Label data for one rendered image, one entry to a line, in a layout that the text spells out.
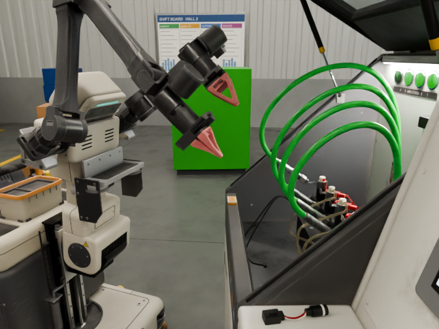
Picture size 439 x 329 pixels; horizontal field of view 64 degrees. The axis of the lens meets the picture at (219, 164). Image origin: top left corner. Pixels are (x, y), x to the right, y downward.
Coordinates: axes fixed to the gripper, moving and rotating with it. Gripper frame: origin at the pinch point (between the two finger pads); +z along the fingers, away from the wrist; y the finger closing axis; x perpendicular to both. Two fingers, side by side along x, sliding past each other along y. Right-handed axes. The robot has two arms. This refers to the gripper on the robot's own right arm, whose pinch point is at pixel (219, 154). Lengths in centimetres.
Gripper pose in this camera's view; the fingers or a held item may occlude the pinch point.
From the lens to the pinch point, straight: 84.1
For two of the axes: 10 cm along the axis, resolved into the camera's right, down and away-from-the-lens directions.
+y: 6.8, -6.4, -3.6
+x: 2.2, -2.8, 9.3
